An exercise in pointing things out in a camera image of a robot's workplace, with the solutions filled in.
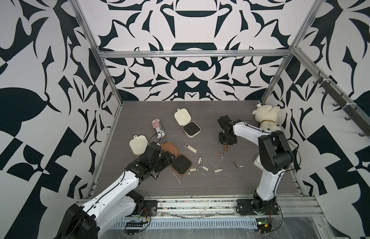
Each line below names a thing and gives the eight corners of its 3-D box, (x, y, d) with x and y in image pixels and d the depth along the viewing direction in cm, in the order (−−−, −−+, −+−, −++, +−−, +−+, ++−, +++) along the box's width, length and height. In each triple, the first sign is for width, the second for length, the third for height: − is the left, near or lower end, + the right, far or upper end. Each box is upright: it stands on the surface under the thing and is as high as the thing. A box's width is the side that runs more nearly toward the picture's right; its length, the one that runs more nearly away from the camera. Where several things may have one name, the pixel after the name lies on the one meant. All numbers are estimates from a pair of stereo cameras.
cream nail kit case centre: (188, 140, 99) (188, 136, 95) (172, 116, 112) (171, 111, 108) (202, 133, 103) (202, 129, 98) (184, 111, 116) (184, 105, 111)
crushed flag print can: (157, 140, 99) (157, 138, 97) (150, 122, 108) (150, 120, 106) (166, 136, 100) (166, 134, 99) (159, 119, 110) (158, 117, 108)
